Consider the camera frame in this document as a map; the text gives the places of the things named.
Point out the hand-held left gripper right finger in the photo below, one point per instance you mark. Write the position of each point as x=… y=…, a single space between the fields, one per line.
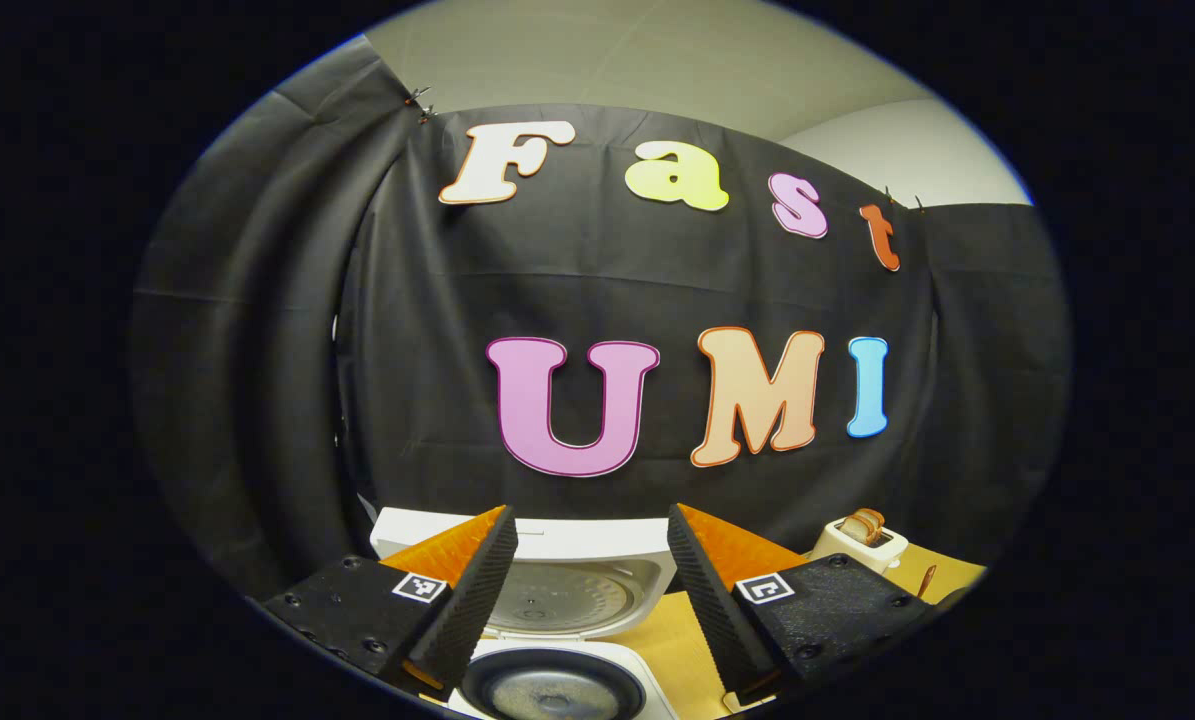
x=712 y=600

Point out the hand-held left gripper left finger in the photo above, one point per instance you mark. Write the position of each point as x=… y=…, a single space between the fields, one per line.
x=472 y=610

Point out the white rice cooker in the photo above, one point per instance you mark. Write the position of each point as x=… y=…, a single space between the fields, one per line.
x=577 y=545

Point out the brown wooden spoon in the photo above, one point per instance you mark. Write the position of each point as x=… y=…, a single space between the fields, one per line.
x=927 y=582

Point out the toasted bread slice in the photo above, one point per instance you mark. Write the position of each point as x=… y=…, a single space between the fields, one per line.
x=877 y=522
x=855 y=527

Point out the white toaster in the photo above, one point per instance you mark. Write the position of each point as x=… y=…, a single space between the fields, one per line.
x=892 y=552

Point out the black backdrop cloth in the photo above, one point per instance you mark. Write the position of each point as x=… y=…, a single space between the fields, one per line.
x=257 y=350

